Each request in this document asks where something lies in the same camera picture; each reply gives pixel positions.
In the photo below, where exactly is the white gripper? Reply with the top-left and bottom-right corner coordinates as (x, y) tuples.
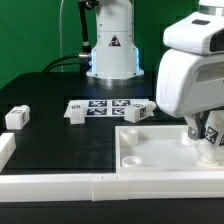
(156, 13), (224, 140)

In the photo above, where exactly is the white square table top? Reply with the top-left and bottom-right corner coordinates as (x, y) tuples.
(115, 125), (224, 172)

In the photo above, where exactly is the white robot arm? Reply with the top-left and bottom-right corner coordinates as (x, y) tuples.
(87, 0), (224, 140)

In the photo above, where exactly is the white U-shaped fence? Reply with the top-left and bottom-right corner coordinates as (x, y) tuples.
(0, 133), (224, 202)

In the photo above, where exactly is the white tag base sheet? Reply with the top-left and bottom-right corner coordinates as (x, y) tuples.
(64, 99), (149, 118)

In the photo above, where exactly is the black cable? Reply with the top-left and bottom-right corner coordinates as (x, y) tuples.
(42, 54), (92, 73)

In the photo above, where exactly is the white thin cable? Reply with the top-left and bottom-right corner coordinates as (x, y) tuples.
(58, 0), (66, 73)

